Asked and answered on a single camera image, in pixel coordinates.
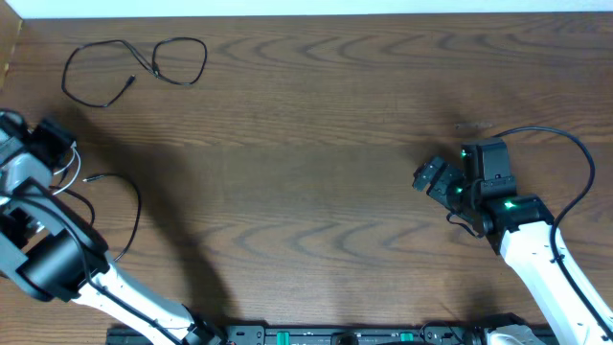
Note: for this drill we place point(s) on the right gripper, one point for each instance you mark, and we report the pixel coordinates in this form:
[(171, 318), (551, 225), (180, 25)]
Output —
[(448, 173)]

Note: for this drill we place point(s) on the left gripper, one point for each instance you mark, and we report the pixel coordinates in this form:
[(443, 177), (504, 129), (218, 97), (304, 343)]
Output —
[(61, 137)]

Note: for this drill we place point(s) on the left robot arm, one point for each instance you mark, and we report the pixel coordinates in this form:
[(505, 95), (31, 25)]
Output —
[(50, 252)]

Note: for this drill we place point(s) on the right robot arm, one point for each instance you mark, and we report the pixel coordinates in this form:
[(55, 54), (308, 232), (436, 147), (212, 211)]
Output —
[(482, 197)]

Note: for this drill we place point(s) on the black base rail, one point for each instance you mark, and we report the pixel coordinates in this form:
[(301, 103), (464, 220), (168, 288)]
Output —
[(431, 334)]

